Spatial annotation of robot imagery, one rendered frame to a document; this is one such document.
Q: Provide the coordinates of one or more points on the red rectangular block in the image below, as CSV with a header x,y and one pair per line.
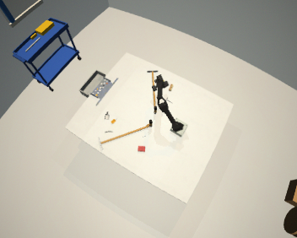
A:
x,y
141,148

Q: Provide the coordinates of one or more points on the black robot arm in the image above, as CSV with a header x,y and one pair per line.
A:
x,y
160,84

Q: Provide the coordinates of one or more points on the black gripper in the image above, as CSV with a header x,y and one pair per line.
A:
x,y
155,88

